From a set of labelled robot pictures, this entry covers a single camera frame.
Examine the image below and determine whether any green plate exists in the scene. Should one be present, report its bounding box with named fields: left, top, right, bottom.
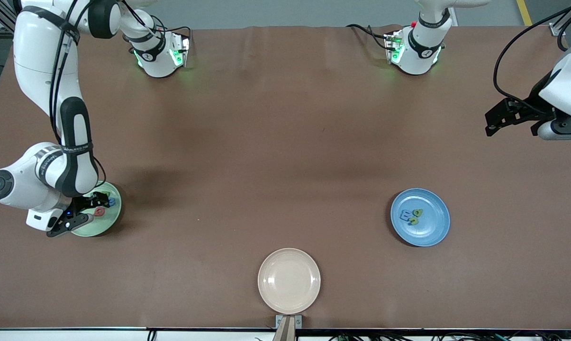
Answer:
left=70, top=181, right=122, bottom=237

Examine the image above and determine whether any blue plate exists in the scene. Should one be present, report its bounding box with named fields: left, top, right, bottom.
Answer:
left=390, top=188, right=451, bottom=247

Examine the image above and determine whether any beige plate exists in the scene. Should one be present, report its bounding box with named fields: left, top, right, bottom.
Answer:
left=258, top=248, right=321, bottom=314

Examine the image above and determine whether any brown table cover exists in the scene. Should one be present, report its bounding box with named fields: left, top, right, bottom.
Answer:
left=0, top=25, right=571, bottom=331

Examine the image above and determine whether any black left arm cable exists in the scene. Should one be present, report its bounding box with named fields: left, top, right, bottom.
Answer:
left=493, top=5, right=571, bottom=117

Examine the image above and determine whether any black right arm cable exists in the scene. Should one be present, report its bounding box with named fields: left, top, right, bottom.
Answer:
left=48, top=0, right=107, bottom=190

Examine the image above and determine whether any table edge rail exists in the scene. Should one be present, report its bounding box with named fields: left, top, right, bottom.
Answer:
left=0, top=327, right=571, bottom=341

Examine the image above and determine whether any black arm base cable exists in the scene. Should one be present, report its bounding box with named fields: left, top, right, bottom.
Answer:
left=346, top=24, right=391, bottom=50

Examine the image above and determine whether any metal table edge bracket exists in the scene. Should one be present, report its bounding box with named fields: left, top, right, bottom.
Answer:
left=275, top=314, right=303, bottom=341

